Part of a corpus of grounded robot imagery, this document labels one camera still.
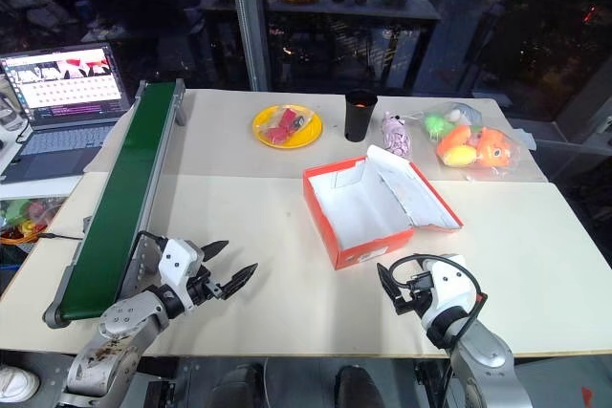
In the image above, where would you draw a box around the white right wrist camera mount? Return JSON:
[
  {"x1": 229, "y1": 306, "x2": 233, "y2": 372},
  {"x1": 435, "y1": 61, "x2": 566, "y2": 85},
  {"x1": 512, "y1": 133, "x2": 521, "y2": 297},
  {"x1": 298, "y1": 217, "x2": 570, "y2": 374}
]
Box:
[{"x1": 419, "y1": 254, "x2": 480, "y2": 329}]

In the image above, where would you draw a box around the dark background table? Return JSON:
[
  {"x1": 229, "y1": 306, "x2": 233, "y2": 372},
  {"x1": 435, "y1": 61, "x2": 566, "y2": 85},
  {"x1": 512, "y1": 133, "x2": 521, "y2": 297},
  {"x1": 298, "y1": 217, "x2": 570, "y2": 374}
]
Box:
[{"x1": 199, "y1": 0, "x2": 442, "y2": 90}]

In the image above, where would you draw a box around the clear bag of plush toys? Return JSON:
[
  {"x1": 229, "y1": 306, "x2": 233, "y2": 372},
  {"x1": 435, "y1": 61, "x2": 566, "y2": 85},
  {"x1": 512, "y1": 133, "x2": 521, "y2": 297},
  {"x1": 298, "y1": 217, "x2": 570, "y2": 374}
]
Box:
[{"x1": 420, "y1": 101, "x2": 526, "y2": 176}]

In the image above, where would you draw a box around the pink bagged toy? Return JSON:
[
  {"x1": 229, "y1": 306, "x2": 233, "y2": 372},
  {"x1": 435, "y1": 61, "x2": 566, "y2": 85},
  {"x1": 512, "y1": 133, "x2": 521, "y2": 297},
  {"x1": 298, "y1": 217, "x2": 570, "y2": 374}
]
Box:
[{"x1": 381, "y1": 111, "x2": 413, "y2": 161}]

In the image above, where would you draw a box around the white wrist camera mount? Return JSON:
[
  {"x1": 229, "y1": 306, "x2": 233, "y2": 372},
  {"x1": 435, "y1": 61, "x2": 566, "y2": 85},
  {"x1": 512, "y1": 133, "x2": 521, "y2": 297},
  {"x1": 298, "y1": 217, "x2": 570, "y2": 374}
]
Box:
[
  {"x1": 157, "y1": 237, "x2": 208, "y2": 292},
  {"x1": 419, "y1": 254, "x2": 480, "y2": 329}
]

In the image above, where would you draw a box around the thin black power cable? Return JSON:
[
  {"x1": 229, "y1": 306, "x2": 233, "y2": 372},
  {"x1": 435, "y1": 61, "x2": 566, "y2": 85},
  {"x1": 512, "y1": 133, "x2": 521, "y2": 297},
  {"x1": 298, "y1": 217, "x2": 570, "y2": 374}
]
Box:
[{"x1": 33, "y1": 232, "x2": 85, "y2": 242}]

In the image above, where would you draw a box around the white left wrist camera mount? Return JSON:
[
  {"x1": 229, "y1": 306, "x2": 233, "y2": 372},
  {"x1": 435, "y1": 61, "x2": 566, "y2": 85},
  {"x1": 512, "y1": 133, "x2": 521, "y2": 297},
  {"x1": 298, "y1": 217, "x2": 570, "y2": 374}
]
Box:
[{"x1": 157, "y1": 237, "x2": 208, "y2": 292}]

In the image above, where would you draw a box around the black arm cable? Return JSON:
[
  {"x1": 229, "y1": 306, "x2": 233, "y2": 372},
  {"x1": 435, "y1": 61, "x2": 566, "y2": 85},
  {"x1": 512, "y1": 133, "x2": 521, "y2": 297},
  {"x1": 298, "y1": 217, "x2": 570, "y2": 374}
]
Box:
[
  {"x1": 135, "y1": 230, "x2": 168, "y2": 249},
  {"x1": 387, "y1": 253, "x2": 490, "y2": 350}
]

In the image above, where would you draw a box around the black cup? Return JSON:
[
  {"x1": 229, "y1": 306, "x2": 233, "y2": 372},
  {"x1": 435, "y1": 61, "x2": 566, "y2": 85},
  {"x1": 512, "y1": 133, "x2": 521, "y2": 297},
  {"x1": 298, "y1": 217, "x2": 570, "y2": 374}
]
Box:
[{"x1": 343, "y1": 88, "x2": 381, "y2": 143}]

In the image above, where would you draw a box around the green conveyor belt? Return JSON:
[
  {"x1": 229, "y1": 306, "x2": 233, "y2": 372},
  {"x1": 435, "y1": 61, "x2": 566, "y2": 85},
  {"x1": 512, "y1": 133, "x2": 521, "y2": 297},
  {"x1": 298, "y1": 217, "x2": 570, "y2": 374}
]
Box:
[{"x1": 42, "y1": 77, "x2": 188, "y2": 331}]

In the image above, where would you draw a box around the open grey laptop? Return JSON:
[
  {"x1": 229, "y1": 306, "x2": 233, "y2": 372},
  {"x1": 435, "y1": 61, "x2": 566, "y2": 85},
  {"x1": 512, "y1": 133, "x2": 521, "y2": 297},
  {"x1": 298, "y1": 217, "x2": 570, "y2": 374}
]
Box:
[{"x1": 0, "y1": 42, "x2": 133, "y2": 184}]

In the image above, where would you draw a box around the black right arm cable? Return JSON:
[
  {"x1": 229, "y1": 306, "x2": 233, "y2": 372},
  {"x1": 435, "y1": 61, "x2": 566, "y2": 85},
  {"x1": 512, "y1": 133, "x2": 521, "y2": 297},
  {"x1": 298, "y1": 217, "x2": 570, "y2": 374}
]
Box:
[{"x1": 387, "y1": 253, "x2": 490, "y2": 350}]

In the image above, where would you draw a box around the bag of colourful toys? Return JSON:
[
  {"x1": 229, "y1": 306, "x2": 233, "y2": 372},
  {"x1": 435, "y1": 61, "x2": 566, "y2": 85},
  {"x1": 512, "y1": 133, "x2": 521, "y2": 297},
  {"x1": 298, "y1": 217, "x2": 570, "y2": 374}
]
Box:
[{"x1": 0, "y1": 196, "x2": 69, "y2": 243}]

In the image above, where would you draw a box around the orange cardboard box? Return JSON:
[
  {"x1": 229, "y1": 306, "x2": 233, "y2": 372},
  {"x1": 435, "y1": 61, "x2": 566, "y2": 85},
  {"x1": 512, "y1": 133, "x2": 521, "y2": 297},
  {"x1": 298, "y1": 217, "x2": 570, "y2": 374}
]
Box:
[{"x1": 301, "y1": 143, "x2": 465, "y2": 271}]

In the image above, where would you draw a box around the grey window frame post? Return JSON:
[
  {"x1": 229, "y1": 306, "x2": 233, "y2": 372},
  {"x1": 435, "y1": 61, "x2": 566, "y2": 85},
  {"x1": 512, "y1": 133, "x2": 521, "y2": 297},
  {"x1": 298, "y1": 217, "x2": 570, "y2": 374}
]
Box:
[{"x1": 226, "y1": 0, "x2": 272, "y2": 92}]

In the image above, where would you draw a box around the yellow plate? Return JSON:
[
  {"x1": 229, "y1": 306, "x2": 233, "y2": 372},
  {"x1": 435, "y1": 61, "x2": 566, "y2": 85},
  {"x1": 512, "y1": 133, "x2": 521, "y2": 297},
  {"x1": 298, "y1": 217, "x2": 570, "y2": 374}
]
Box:
[{"x1": 251, "y1": 104, "x2": 324, "y2": 151}]

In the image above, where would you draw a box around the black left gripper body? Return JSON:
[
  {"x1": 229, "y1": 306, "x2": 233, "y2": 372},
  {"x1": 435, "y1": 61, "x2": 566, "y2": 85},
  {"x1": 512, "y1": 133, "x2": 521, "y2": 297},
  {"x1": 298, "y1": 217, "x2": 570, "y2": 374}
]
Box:
[{"x1": 186, "y1": 266, "x2": 230, "y2": 307}]

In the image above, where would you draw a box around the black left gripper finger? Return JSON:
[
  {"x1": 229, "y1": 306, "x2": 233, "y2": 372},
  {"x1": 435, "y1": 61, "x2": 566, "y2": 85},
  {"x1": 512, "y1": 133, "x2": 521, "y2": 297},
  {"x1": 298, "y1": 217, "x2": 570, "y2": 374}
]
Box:
[
  {"x1": 220, "y1": 262, "x2": 260, "y2": 300},
  {"x1": 200, "y1": 238, "x2": 230, "y2": 265}
]

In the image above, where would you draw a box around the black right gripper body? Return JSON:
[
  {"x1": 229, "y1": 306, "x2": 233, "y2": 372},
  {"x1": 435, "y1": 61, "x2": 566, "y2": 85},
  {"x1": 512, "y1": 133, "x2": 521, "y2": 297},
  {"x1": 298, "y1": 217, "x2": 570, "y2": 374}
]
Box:
[{"x1": 394, "y1": 270, "x2": 434, "y2": 317}]

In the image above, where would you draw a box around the bag of red toys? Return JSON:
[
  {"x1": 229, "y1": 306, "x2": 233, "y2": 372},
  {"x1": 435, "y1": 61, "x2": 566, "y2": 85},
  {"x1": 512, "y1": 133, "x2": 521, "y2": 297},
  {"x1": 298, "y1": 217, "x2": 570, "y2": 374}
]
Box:
[{"x1": 256, "y1": 106, "x2": 315, "y2": 145}]

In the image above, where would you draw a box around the dark rounded shape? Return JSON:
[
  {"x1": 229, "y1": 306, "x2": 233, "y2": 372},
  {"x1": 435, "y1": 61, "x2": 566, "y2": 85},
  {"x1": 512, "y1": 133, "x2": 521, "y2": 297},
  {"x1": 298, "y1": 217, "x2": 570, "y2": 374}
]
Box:
[{"x1": 333, "y1": 364, "x2": 386, "y2": 408}]

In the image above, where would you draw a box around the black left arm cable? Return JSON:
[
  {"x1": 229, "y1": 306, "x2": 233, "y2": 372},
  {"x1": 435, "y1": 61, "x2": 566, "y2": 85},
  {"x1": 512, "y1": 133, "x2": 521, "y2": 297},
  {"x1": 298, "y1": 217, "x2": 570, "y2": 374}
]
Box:
[{"x1": 135, "y1": 230, "x2": 168, "y2": 249}]

